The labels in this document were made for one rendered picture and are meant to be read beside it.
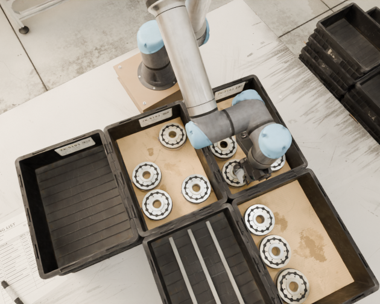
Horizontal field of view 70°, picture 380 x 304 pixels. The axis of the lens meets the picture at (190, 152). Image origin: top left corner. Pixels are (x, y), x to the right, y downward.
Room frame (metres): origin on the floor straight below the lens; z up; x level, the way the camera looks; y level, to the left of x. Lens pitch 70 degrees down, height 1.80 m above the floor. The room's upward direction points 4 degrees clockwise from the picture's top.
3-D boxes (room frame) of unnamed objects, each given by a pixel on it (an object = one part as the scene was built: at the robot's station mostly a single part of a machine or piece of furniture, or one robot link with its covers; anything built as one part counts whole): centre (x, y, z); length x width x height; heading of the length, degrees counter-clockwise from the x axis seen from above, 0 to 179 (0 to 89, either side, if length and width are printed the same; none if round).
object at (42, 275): (0.14, 0.35, 0.92); 0.40 x 0.30 x 0.02; 27
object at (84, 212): (0.14, 0.35, 0.87); 0.40 x 0.30 x 0.11; 27
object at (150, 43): (0.72, 0.16, 0.97); 0.13 x 0.12 x 0.14; 117
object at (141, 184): (0.24, 0.15, 0.86); 0.10 x 0.10 x 0.01
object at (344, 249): (0.05, -0.36, 0.87); 0.40 x 0.30 x 0.11; 27
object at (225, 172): (0.27, -0.17, 0.86); 0.10 x 0.10 x 0.01
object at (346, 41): (1.21, -0.91, 0.37); 0.40 x 0.30 x 0.45; 37
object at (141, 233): (0.27, 0.09, 0.92); 0.40 x 0.30 x 0.02; 27
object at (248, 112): (0.35, -0.14, 1.15); 0.11 x 0.11 x 0.08; 27
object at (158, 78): (0.72, 0.16, 0.85); 0.15 x 0.15 x 0.10
